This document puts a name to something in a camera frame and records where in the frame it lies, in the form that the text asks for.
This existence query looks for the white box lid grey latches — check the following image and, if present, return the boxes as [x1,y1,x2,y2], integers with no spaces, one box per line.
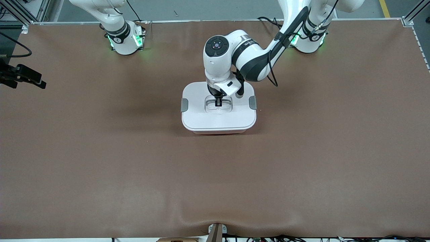
[181,81,257,132]

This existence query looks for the brown table mat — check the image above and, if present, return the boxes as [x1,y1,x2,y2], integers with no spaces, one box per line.
[0,18,430,240]

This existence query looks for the aluminium frame profile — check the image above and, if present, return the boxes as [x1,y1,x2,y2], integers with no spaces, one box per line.
[0,0,46,28]
[402,0,430,27]

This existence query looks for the black base cable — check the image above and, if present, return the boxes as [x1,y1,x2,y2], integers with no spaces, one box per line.
[127,0,144,23]
[257,16,286,30]

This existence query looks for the pink plastic storage box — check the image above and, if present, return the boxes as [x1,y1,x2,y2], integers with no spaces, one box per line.
[193,129,248,135]

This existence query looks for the metal table edge clamp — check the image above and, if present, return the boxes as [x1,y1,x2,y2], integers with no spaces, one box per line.
[208,223,227,242]

